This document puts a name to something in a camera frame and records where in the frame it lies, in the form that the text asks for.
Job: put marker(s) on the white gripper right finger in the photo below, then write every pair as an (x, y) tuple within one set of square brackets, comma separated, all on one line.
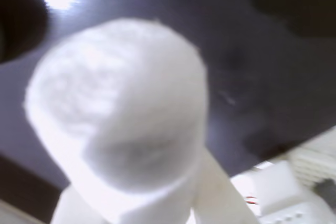
[(220, 195)]

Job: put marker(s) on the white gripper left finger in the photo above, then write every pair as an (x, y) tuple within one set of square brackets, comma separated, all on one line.
[(105, 208)]

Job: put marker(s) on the white gauze roll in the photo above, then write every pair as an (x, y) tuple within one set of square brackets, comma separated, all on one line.
[(118, 103)]

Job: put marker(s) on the black table mat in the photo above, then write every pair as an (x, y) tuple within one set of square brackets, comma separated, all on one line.
[(249, 64)]

